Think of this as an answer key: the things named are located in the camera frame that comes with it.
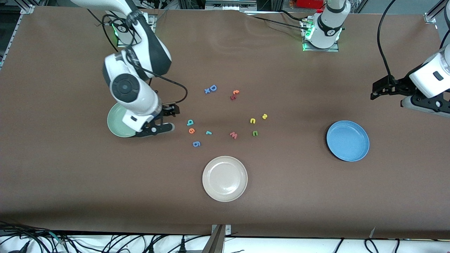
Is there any brown table mat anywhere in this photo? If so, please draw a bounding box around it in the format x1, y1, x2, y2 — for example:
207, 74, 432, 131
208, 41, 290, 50
0, 6, 450, 239

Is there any aluminium table clamp bracket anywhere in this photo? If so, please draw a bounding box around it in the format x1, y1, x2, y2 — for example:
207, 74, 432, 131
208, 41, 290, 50
201, 224, 232, 253

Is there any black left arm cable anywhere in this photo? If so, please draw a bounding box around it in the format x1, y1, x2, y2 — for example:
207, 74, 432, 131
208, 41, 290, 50
377, 0, 399, 83

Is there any blue plate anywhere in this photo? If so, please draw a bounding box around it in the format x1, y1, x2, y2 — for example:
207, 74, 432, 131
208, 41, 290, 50
326, 121, 370, 162

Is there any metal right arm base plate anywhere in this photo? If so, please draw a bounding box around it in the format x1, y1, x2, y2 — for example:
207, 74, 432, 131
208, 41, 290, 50
116, 12, 158, 48

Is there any aluminium frame rail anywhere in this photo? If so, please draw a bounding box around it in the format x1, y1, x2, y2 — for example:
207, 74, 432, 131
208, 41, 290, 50
424, 0, 450, 23
0, 4, 36, 69

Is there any black base power cable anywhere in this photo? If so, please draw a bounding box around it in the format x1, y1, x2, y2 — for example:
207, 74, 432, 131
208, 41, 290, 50
243, 10, 306, 29

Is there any mint green plate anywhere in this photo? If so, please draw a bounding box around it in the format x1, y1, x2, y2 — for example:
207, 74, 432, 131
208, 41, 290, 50
107, 102, 141, 138

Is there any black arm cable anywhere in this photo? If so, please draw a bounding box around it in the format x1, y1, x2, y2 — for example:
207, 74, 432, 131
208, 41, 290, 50
377, 0, 399, 83
86, 7, 188, 113

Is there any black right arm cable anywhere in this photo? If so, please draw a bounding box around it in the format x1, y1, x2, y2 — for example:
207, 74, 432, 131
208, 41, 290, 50
86, 7, 188, 113

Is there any red background box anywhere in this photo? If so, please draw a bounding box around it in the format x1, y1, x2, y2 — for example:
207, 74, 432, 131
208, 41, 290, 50
297, 0, 324, 9

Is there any looped black cable with plug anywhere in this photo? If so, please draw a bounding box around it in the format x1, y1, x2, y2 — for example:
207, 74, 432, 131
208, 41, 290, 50
364, 238, 399, 253

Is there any beige plate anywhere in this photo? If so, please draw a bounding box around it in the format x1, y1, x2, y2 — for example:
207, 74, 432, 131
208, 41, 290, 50
202, 156, 248, 202

